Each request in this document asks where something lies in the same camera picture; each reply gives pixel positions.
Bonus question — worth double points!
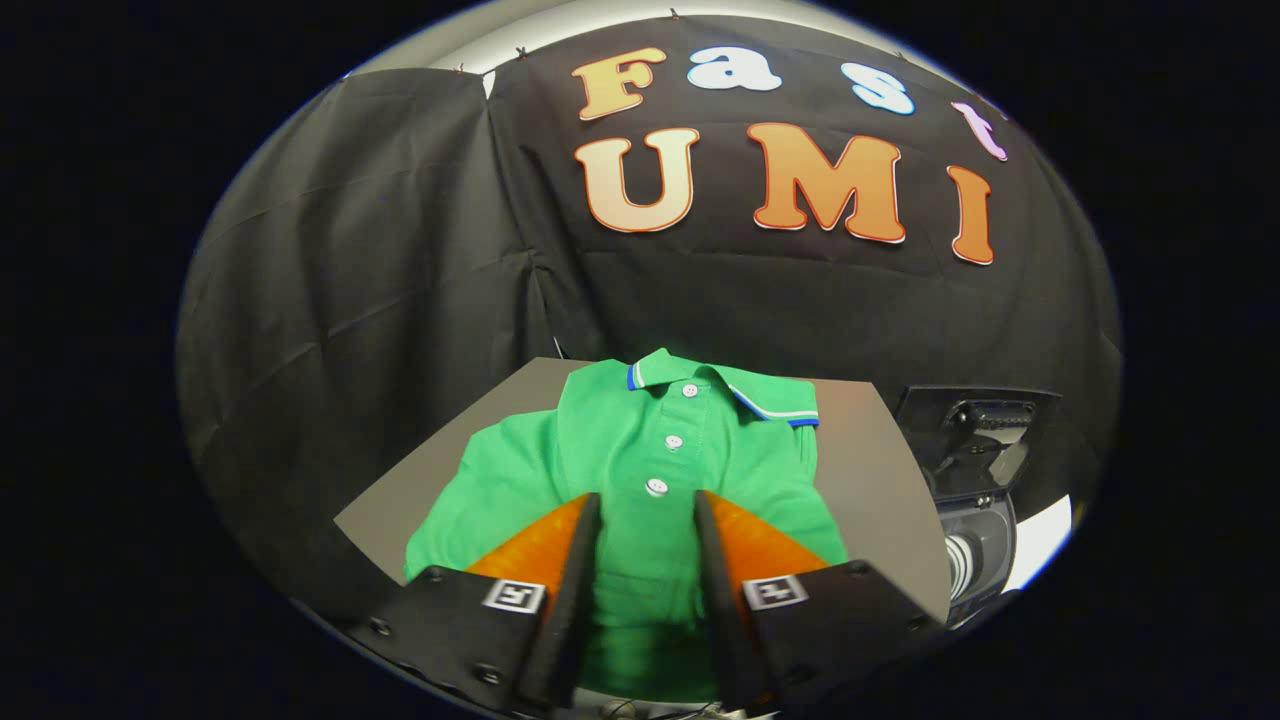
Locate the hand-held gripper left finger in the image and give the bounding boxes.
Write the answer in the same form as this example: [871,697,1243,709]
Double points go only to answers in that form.
[340,491,604,713]

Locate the green polo shirt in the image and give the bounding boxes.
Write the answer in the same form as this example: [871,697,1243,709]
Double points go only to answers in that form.
[403,347,851,701]

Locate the black backdrop cloth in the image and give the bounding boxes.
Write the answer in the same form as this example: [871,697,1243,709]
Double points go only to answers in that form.
[178,12,1123,611]

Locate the row of black cloth clips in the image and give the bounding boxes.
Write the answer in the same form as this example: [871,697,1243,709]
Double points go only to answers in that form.
[455,8,681,75]

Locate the grey cabinet table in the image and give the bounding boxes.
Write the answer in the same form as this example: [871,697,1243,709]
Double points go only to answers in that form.
[333,356,951,623]

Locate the dark glass washing machine lid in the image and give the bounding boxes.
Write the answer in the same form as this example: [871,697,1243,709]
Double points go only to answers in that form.
[893,384,1064,503]

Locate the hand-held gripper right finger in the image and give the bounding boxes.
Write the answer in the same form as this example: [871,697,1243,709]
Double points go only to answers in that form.
[693,489,948,713]

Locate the white side table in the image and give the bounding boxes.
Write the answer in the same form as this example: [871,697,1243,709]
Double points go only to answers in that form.
[1000,494,1074,593]

